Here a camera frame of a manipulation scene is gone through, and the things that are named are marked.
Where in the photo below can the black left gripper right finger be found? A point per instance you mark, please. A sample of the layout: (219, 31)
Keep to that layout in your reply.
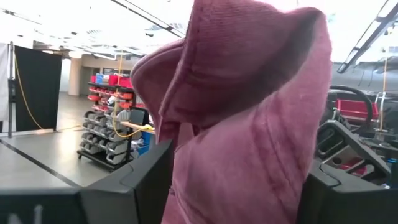
(342, 202)

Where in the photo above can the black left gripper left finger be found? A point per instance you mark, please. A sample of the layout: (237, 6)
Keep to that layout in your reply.
(130, 193)

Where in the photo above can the maroon fabric hat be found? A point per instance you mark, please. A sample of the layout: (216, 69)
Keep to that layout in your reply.
(242, 109)

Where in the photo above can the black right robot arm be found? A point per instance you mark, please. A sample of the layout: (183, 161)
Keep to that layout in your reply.
(357, 140)

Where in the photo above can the red translucent plastic bin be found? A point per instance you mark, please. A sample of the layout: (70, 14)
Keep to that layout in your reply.
(357, 170)

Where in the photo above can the blue storage bin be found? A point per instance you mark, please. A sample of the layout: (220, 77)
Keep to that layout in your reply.
(144, 146)

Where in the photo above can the wooden workbench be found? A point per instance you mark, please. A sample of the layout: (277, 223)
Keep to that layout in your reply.
(133, 126)

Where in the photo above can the parts bin storage rack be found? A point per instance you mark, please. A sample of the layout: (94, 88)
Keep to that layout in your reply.
(102, 124)

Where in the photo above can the red storage crate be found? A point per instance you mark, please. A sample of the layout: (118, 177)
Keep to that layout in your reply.
(354, 110)

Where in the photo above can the white building column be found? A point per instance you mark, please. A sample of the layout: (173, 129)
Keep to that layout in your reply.
(74, 77)

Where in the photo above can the black curtain panel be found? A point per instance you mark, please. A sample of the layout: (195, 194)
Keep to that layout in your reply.
(37, 93)

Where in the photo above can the black vertical pole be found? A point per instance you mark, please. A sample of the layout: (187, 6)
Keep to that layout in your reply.
(11, 93)

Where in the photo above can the white curtain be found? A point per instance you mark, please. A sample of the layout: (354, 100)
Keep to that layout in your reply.
(3, 81)

